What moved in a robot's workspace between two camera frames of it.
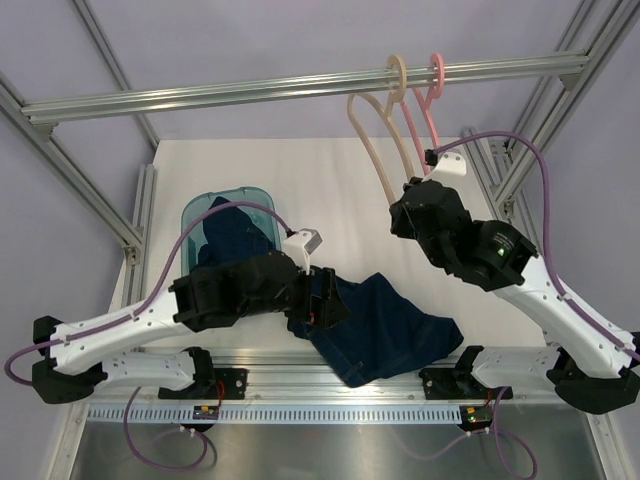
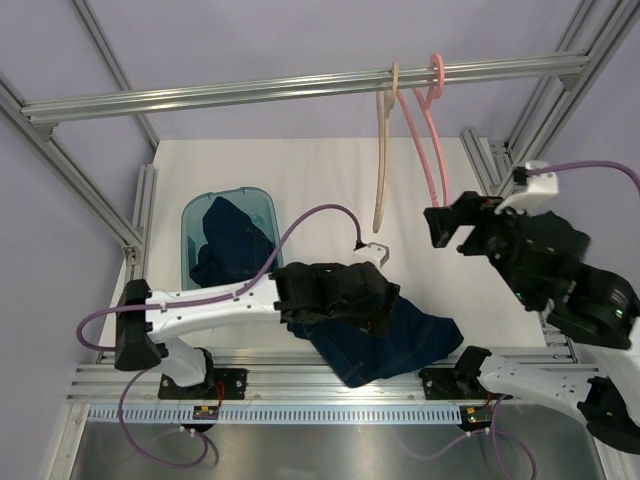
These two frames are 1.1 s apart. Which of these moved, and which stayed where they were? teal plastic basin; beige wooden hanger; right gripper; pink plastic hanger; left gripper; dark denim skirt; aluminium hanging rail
Moved: beige wooden hanger; right gripper; left gripper
Stayed: pink plastic hanger; teal plastic basin; dark denim skirt; aluminium hanging rail
